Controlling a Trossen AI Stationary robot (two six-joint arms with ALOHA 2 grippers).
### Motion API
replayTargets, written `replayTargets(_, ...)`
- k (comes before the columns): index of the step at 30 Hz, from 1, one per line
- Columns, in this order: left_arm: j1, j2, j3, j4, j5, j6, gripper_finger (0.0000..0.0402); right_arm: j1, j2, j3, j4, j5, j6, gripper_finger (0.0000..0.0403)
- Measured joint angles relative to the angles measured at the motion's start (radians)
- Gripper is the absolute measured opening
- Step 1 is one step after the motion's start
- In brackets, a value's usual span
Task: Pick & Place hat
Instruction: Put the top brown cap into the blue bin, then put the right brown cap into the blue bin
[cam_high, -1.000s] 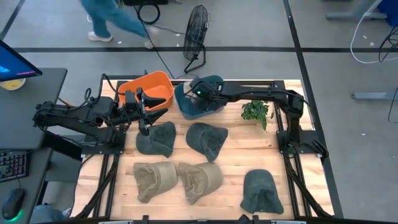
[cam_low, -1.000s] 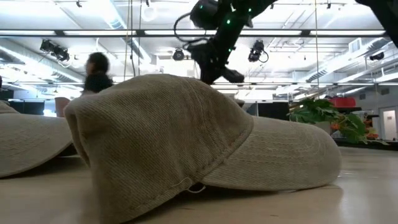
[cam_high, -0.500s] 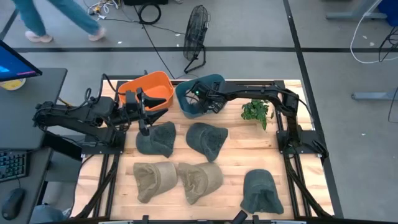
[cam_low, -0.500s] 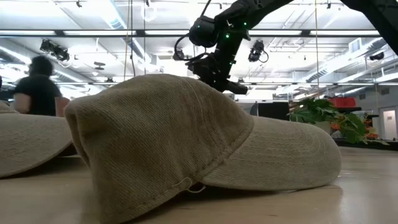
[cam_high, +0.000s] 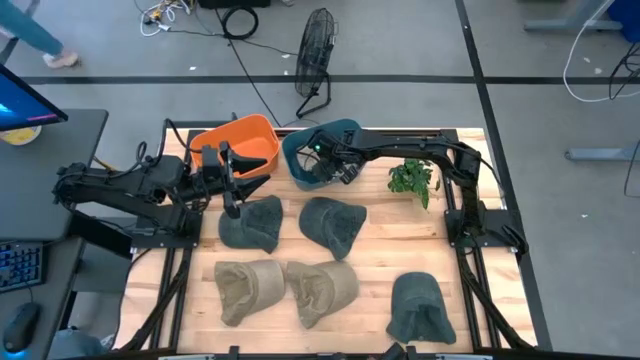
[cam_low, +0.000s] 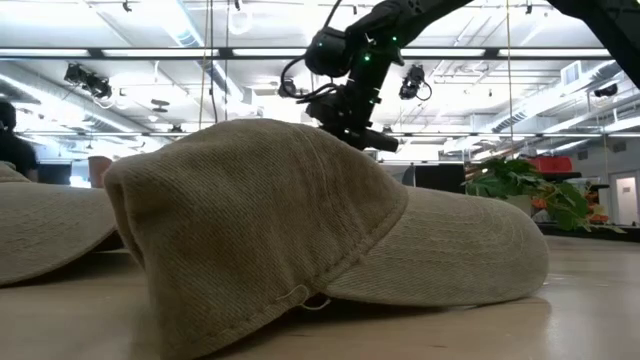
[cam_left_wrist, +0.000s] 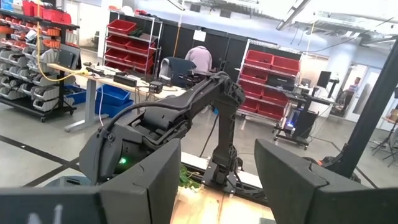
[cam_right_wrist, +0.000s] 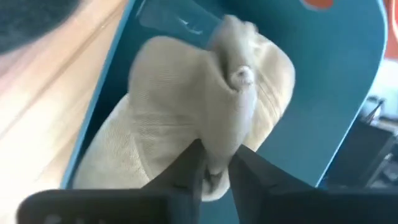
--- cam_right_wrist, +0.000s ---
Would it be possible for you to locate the orange object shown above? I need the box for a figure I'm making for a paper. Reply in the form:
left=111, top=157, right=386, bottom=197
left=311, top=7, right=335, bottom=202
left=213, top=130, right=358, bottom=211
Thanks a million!
left=303, top=0, right=335, bottom=11
left=384, top=0, right=398, bottom=60

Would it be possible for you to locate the teal plastic tray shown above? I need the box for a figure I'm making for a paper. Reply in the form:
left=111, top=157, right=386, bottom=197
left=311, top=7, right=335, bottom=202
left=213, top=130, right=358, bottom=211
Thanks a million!
left=60, top=0, right=388, bottom=224

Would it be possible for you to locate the dark background furniture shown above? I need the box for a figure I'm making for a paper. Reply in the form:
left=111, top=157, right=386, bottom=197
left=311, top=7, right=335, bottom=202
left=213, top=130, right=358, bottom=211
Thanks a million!
left=320, top=119, right=398, bottom=190

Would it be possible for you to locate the beige fabric hat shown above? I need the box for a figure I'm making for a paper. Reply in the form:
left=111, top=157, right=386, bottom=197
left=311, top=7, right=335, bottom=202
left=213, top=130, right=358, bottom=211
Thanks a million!
left=73, top=14, right=296, bottom=202

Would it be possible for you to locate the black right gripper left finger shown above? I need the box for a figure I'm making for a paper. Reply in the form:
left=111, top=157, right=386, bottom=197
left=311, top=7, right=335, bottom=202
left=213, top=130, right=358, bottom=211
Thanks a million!
left=17, top=138, right=208, bottom=224

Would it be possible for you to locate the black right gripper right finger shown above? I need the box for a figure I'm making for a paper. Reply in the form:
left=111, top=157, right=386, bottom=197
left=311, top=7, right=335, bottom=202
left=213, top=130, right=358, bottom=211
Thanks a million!
left=228, top=144, right=398, bottom=224

